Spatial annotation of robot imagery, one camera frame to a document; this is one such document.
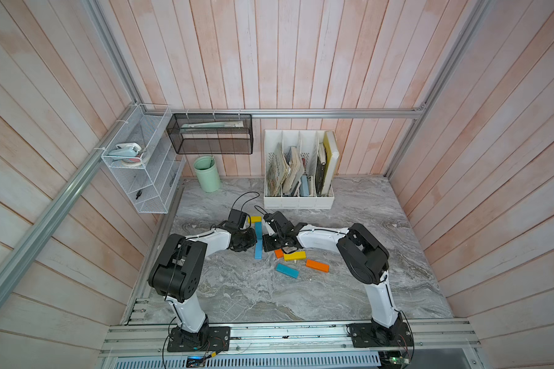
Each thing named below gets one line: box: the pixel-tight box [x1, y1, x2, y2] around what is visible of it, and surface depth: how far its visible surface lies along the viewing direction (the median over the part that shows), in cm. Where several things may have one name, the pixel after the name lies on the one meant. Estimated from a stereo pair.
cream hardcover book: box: [321, 130, 340, 197], surface depth 100 cm
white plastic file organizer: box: [263, 129, 335, 210], surface depth 107 cm
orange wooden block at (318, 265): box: [305, 259, 331, 273], surface depth 92 cm
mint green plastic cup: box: [193, 155, 222, 193], surface depth 112 cm
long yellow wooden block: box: [283, 250, 308, 262], surface depth 94 cm
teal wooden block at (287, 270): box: [275, 262, 300, 280], surface depth 90 cm
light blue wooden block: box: [253, 238, 263, 260], surface depth 94 cm
